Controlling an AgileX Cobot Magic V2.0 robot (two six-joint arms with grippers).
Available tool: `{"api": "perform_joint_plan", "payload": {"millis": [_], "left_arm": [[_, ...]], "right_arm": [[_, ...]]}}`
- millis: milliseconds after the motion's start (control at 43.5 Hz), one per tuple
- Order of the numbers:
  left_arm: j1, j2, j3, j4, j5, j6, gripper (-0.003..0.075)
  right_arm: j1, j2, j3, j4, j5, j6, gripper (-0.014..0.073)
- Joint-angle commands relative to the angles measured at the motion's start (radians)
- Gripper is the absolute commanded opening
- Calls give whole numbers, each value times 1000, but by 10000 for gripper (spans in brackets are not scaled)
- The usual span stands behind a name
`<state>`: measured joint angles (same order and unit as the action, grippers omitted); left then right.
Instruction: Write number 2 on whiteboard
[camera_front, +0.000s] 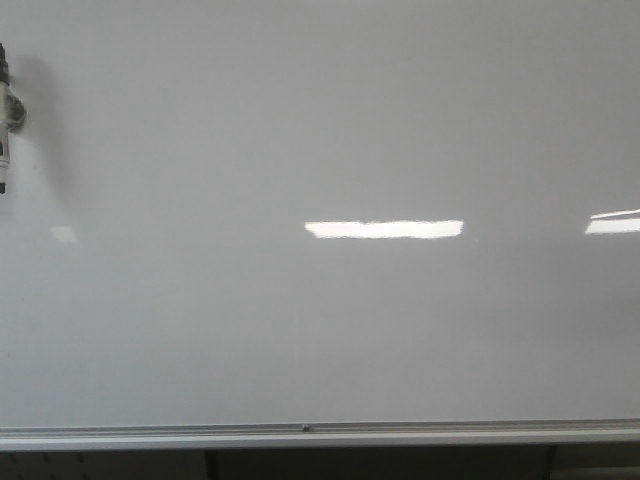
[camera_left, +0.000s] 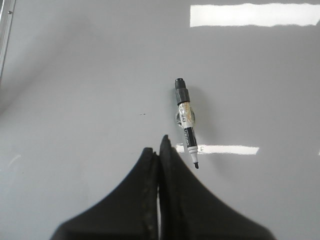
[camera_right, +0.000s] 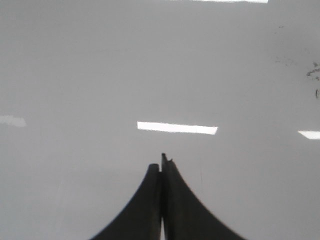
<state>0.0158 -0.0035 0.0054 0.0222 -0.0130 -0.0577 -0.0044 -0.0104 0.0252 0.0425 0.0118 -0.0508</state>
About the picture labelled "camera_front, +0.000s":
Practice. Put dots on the aluminium whiteboard marker tray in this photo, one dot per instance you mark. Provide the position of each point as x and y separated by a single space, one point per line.
316 435

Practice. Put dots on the white taped whiteboard marker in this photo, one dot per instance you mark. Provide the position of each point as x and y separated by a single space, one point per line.
13 114

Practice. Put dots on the large white whiteboard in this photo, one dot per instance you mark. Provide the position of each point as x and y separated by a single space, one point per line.
277 212

